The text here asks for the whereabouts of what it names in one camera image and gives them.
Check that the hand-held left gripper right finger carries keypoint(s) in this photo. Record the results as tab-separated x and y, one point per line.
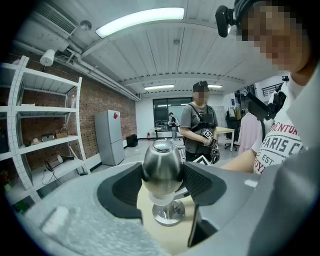
212	190

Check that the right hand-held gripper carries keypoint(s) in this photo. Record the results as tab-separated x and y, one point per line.
203	160

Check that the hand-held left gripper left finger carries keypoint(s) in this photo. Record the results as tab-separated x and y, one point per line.
82	212

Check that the silver desk lamp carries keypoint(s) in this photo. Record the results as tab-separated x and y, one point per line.
162	170

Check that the person's right forearm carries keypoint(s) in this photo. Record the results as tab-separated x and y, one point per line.
240	162

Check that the beige table with white legs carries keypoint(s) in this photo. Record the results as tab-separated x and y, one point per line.
226	130

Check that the black lamp with white shade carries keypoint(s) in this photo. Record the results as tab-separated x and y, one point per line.
66	158

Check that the pink garment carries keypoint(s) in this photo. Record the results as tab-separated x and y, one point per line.
248	135

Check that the red fire extinguisher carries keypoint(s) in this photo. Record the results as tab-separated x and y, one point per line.
148	136

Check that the round wooden table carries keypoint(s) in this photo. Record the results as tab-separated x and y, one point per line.
175	237

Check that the black floor speaker box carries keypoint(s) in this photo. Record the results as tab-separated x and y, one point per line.
132	140

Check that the ceiling tube light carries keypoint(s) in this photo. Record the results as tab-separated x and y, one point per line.
215	86
158	87
140	21

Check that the person's white printed shirt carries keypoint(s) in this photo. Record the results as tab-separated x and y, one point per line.
280	145

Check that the grey refrigerator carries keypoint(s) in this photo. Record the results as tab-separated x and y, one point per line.
110	137

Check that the small wooden box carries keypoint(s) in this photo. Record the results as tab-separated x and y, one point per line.
61	135

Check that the grey metal radio box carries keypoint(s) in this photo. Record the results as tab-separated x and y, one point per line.
48	137

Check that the white metal shelf unit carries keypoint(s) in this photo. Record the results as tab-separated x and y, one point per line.
6	107
50	110

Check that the person's head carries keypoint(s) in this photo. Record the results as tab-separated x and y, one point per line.
280	37

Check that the ceiling air conditioner unit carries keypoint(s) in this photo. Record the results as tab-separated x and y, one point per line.
47	22

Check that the black head-mounted camera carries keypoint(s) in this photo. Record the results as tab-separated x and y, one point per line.
225	20

